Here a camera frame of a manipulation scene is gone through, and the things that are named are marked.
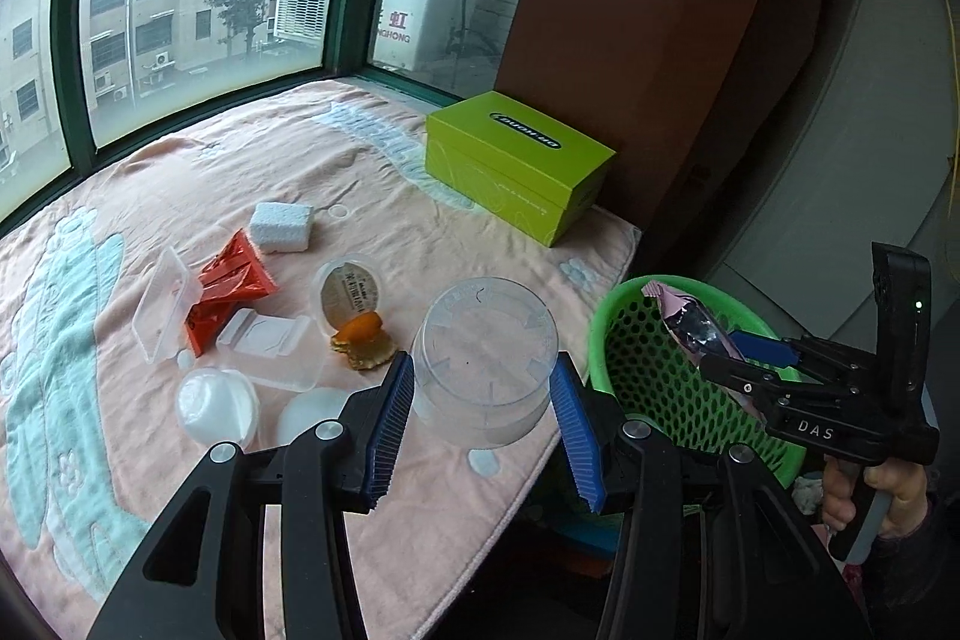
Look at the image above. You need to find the person's right hand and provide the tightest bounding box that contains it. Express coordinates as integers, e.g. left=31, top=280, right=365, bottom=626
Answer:
left=821, top=458, right=931, bottom=540

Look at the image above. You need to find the red foil packet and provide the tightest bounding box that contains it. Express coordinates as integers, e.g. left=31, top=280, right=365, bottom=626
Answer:
left=184, top=229, right=278, bottom=357

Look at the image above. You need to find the pink printed blanket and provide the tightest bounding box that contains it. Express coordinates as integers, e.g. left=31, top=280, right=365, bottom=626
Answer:
left=0, top=77, right=642, bottom=640

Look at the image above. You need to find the green cardboard box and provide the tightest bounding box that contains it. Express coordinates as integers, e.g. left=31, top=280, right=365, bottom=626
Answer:
left=425, top=91, right=617, bottom=249

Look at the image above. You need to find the white foam block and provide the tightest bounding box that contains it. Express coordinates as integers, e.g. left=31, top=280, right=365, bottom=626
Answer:
left=247, top=202, right=314, bottom=257

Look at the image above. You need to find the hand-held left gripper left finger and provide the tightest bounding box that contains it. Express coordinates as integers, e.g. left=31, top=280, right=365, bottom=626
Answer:
left=86, top=351, right=417, bottom=640

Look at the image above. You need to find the clear rectangular plastic lid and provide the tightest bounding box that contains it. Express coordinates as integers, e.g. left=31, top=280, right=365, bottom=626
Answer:
left=217, top=308, right=327, bottom=393

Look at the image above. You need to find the orange peel piece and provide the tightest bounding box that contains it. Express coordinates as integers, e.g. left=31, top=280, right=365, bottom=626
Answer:
left=336, top=310, right=385, bottom=342

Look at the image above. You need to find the white round plastic cup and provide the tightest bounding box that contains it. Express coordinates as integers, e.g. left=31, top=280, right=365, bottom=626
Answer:
left=175, top=367, right=261, bottom=448
left=277, top=387, right=353, bottom=442

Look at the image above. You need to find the labelled round pudding cup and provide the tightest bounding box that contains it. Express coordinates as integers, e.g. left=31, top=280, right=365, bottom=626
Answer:
left=311, top=252, right=385, bottom=339

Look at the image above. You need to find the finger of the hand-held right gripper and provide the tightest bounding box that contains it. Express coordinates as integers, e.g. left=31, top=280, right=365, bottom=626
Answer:
left=700, top=356, right=833, bottom=412
left=730, top=329, right=880, bottom=386

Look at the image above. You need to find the large clear round container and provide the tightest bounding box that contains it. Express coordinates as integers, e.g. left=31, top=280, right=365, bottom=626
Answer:
left=411, top=275, right=560, bottom=448

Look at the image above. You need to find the pink foil wrapper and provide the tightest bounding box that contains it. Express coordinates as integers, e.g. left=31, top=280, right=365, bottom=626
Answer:
left=643, top=281, right=766, bottom=423

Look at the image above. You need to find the person's right forearm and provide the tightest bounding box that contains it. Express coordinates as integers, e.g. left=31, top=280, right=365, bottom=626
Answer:
left=855, top=497, right=953, bottom=640

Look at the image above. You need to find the green window frame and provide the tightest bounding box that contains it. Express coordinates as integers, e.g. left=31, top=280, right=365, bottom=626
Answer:
left=0, top=0, right=556, bottom=229

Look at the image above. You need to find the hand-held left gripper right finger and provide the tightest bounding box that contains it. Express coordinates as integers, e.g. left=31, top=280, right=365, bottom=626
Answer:
left=550, top=351, right=875, bottom=640

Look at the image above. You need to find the green perforated plastic basket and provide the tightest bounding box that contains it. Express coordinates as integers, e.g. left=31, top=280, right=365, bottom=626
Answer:
left=589, top=274, right=807, bottom=491

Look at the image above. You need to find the clear rectangular plastic tray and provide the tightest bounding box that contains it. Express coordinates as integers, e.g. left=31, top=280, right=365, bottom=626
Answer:
left=133, top=247, right=203, bottom=365

